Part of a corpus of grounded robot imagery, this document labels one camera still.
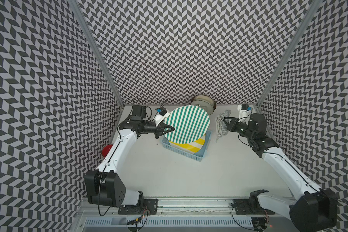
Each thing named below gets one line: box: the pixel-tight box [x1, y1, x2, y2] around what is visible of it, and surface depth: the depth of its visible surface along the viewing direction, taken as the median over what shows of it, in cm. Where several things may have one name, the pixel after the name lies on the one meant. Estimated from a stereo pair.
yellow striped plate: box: [169, 134, 206, 154], surface depth 95 cm
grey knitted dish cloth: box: [215, 109, 232, 143], surface depth 77 cm
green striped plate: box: [163, 105, 211, 145], surface depth 72 cm
